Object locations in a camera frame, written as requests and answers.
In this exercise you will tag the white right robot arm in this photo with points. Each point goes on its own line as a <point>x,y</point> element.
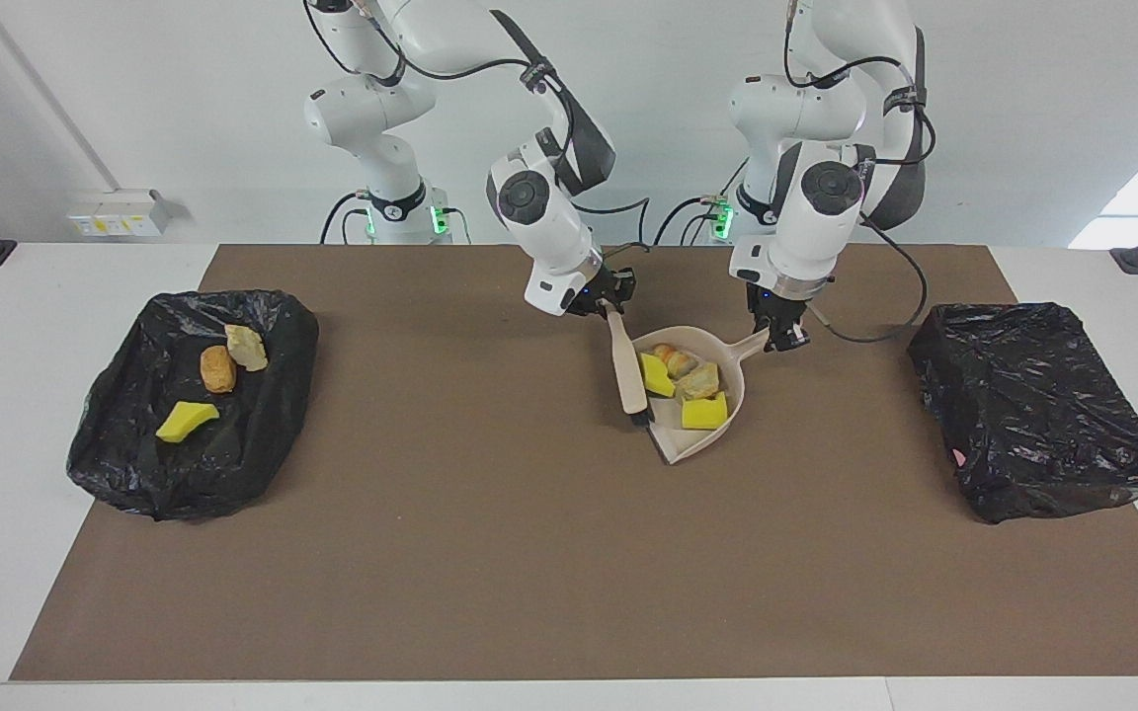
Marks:
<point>544,237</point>

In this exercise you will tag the black bag lined bin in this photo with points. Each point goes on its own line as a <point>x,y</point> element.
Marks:
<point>233,454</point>

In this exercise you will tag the beige hand brush black bristles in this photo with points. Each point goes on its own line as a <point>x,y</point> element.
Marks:
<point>628,370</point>

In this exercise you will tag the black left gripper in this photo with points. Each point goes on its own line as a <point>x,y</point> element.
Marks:
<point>781,306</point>

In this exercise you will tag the small beige sponge chunk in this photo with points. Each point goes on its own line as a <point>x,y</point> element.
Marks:
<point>676,357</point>

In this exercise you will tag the large beige sponge chunk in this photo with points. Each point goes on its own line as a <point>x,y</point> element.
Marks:
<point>699,381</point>

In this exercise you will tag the yellow sponge piece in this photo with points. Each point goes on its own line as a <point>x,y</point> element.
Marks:
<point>656,376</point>
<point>705,413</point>
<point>184,420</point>

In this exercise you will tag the black bag bin pink spot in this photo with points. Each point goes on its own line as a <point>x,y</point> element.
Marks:
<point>1023,415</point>

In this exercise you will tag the brown table mat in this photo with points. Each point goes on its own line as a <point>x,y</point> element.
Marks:
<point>529,592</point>

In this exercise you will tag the beige plastic dustpan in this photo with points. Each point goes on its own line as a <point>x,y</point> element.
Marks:
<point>717,444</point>

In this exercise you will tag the brown bread-shaped sponge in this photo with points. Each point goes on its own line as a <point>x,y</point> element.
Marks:
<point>218,370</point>

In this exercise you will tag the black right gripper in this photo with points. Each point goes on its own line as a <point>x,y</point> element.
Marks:
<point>609,286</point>

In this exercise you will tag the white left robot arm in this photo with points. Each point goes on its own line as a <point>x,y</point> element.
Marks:
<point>806,227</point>

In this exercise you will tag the white wall socket box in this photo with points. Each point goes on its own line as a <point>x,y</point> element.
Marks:
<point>115,222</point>

